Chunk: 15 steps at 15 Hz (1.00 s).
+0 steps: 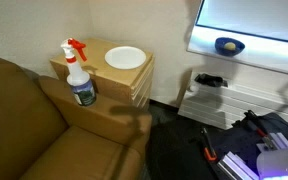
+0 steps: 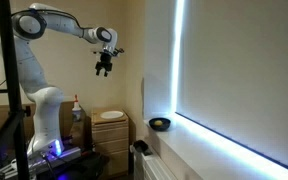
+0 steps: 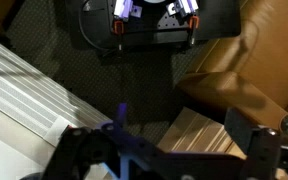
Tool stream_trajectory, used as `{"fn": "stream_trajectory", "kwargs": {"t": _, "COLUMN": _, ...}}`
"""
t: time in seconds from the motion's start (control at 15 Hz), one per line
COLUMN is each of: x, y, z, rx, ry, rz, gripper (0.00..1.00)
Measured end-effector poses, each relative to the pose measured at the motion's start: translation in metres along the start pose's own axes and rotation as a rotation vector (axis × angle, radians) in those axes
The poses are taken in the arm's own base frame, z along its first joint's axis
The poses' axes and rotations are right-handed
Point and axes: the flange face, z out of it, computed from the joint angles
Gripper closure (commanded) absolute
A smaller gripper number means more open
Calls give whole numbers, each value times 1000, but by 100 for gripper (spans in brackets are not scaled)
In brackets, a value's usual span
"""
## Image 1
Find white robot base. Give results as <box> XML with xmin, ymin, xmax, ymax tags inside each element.
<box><xmin>256</xmin><ymin>148</ymin><xmax>288</xmax><ymax>180</ymax></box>

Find white bowl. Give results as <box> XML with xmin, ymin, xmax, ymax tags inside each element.
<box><xmin>105</xmin><ymin>46</ymin><xmax>146</xmax><ymax>70</ymax></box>

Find blue bowl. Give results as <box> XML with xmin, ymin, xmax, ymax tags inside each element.
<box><xmin>215</xmin><ymin>37</ymin><xmax>245</xmax><ymax>57</ymax></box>

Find yellow object in bowl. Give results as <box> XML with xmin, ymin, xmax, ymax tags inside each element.
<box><xmin>224</xmin><ymin>42</ymin><xmax>236</xmax><ymax>51</ymax></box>

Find wooden side table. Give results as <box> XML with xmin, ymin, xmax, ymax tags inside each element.
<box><xmin>50</xmin><ymin>38</ymin><xmax>154</xmax><ymax>109</ymax></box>

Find spray bottle with red trigger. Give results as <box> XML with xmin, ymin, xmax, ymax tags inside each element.
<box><xmin>61</xmin><ymin>38</ymin><xmax>96</xmax><ymax>106</ymax></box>

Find black object on heater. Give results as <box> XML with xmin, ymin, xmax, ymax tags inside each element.
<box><xmin>195</xmin><ymin>73</ymin><xmax>224</xmax><ymax>87</ymax></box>

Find black orange clamp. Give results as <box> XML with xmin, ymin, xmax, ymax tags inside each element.
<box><xmin>201</xmin><ymin>127</ymin><xmax>217</xmax><ymax>162</ymax></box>

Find brown leather sofa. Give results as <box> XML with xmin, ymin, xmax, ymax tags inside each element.
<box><xmin>0</xmin><ymin>58</ymin><xmax>152</xmax><ymax>180</ymax></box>

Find red black clamp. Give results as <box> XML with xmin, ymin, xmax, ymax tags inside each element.
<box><xmin>244</xmin><ymin>110</ymin><xmax>276</xmax><ymax>150</ymax></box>

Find white window sill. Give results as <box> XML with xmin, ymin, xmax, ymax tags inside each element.
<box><xmin>187</xmin><ymin>26</ymin><xmax>288</xmax><ymax>74</ymax></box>

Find aluminium extrusion rail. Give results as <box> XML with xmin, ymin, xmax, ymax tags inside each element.
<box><xmin>217</xmin><ymin>151</ymin><xmax>259</xmax><ymax>180</ymax></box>

